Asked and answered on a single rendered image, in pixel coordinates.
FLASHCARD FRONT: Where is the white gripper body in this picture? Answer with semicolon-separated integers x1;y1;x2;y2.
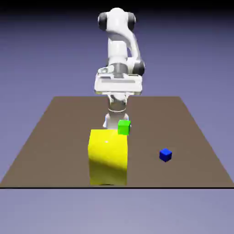
94;72;143;96

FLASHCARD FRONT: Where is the small green cube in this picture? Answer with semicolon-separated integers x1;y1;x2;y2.
117;119;132;136

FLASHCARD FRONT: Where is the small blue cube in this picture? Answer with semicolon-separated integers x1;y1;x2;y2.
159;148;173;163

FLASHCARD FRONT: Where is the large yellow box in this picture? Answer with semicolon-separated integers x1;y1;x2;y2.
87;128;128;186

